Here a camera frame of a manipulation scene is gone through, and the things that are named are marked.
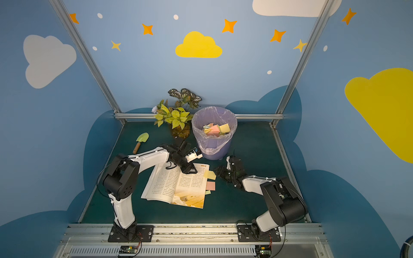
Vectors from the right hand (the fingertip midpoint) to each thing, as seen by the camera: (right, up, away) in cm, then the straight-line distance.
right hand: (217, 169), depth 93 cm
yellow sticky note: (-5, -3, 0) cm, 5 cm away
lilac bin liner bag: (-2, +25, +5) cm, 26 cm away
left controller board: (-42, -32, -21) cm, 57 cm away
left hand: (-13, +1, 0) cm, 13 cm away
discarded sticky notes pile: (-1, +24, +5) cm, 24 cm away
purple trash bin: (-1, +13, -11) cm, 17 cm away
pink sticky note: (-4, -9, -2) cm, 10 cm away
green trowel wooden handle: (-52, +19, +18) cm, 58 cm away
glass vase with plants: (-22, +30, -2) cm, 37 cm away
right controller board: (+20, -33, -21) cm, 44 cm away
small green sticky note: (-5, -12, -5) cm, 14 cm away
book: (-25, -8, -7) cm, 27 cm away
